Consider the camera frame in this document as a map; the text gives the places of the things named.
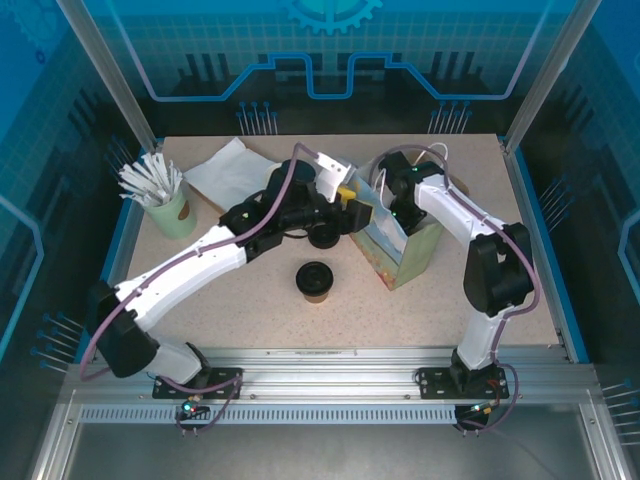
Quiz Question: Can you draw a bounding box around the stack of black cup lids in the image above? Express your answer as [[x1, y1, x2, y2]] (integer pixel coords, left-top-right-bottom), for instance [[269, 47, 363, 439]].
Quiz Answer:
[[305, 223, 342, 250]]

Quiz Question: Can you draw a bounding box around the green paper gift bag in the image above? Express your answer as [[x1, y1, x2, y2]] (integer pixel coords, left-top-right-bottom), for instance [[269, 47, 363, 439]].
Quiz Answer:
[[348, 141, 450, 292]]

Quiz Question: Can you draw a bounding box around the brown pulp cup carrier stack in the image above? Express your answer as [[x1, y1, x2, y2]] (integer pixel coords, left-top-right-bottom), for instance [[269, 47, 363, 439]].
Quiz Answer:
[[407, 151, 471, 199]]

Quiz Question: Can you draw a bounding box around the black cup lid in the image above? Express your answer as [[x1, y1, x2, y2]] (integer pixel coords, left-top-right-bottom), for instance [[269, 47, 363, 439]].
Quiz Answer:
[[294, 260, 335, 297]]

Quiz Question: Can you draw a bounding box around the white paper napkin stack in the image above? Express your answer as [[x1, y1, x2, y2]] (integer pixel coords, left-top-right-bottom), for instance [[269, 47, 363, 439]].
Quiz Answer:
[[202, 136, 251, 166]]

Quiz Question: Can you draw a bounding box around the green straw holder cup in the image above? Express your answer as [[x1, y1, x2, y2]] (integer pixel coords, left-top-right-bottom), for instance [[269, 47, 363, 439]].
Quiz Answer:
[[143, 187, 199, 242]]

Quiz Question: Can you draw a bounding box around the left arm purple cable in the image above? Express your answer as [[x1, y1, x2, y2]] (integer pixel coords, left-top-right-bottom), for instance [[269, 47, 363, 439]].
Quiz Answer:
[[79, 142, 321, 437]]

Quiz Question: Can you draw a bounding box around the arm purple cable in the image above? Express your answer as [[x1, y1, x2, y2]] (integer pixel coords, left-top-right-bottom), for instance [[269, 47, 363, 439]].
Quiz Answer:
[[79, 142, 321, 437], [374, 148, 542, 437]]

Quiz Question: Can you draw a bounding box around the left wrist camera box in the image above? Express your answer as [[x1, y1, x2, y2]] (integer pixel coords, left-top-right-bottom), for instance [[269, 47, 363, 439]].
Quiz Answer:
[[313, 151, 360, 205]]

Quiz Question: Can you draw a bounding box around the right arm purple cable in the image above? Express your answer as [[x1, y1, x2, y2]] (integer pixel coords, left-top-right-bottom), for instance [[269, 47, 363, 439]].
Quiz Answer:
[[374, 148, 542, 437]]

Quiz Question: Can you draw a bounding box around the aluminium mounting rail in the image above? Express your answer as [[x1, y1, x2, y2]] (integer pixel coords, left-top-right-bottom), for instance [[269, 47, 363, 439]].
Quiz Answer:
[[62, 346, 599, 404]]

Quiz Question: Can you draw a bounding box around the blue-edged aluminium side rail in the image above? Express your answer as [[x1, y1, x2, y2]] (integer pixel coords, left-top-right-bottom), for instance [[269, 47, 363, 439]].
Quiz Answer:
[[498, 133, 593, 365], [91, 135, 166, 364]]

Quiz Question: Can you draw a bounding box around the aluminium frame post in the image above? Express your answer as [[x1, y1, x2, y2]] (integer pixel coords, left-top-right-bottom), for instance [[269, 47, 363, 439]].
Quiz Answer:
[[55, 0, 162, 154], [503, 0, 604, 154]]

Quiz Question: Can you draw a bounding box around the slotted grey cable duct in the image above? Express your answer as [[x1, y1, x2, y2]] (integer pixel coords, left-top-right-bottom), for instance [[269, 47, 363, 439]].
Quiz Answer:
[[78, 404, 460, 425]]

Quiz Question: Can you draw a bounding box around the cable connector with LED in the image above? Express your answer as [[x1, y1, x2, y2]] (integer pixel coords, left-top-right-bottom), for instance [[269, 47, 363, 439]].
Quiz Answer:
[[180, 394, 210, 420], [462, 401, 503, 420]]

